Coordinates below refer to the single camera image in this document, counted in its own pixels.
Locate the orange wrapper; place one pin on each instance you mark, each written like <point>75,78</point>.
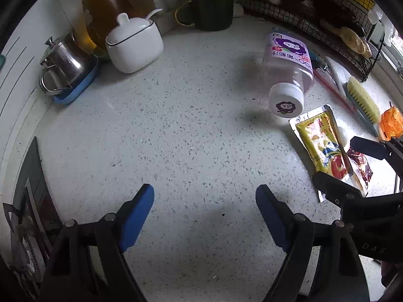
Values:
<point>392,122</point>

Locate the yellow sauce packet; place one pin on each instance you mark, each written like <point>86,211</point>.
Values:
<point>318,141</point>

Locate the white red-edged package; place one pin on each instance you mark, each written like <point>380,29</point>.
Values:
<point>337,72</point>

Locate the white ceramic sugar pot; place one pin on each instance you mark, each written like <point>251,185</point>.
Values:
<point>135,48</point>

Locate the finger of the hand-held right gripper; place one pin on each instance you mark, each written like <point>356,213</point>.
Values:
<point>366,146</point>
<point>333,184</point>

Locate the dark red clear wrapper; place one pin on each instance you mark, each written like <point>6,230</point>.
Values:
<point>360,166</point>

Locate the glass oil jar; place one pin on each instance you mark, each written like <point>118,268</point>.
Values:
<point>100,15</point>

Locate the purple-label plastic bottle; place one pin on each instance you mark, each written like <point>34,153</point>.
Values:
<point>286,69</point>

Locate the steel teapot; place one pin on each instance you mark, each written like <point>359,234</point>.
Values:
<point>67,63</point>

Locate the blue plastic wrapper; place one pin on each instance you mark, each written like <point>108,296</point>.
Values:
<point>318,59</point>

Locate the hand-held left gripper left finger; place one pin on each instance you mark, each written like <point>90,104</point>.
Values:
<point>137,217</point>

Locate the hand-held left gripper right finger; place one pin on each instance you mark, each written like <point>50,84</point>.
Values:
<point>270,217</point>

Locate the dark mug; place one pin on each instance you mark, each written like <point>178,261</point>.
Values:
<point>214,11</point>

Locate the dark brown lump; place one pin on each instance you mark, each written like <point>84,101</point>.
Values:
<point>333,12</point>

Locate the cast-iron pan support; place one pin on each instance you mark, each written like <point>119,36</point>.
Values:
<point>19,223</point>

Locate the ginger root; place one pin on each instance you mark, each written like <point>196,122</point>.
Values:
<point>355,42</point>

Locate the blue tray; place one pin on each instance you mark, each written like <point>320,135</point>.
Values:
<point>78,91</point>

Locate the black glass gas hob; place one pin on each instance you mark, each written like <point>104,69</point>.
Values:
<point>34,176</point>

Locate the kitchen wall decal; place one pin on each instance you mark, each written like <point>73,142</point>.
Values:
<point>2,61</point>

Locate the white round cap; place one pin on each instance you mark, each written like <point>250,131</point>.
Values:
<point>342,134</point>

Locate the scrub brush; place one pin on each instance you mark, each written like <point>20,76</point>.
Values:
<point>363,100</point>

